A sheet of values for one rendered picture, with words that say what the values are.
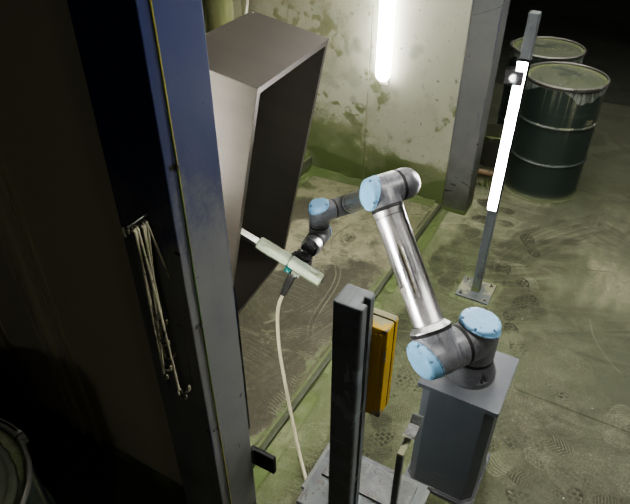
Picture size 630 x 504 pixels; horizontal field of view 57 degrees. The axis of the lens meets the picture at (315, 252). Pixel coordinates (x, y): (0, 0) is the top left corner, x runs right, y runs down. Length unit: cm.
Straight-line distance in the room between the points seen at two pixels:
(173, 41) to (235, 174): 100
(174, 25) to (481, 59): 293
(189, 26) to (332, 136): 338
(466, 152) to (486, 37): 77
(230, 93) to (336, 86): 243
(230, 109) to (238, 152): 16
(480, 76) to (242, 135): 223
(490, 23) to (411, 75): 61
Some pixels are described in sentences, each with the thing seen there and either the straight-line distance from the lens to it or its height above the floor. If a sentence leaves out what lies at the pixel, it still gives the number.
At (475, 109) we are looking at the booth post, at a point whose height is 81.
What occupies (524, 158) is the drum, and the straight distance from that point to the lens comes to 466.
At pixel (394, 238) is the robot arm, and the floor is 117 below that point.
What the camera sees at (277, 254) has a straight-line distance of 239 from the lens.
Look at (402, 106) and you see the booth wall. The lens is 422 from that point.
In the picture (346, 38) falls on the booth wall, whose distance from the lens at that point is 426.
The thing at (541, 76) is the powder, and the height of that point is 86.
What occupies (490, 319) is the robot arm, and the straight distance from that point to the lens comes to 217.
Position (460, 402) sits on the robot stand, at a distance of 225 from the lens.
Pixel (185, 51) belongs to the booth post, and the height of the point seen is 196.
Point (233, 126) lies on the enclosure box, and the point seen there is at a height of 148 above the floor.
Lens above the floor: 233
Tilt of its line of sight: 37 degrees down
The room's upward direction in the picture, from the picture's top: straight up
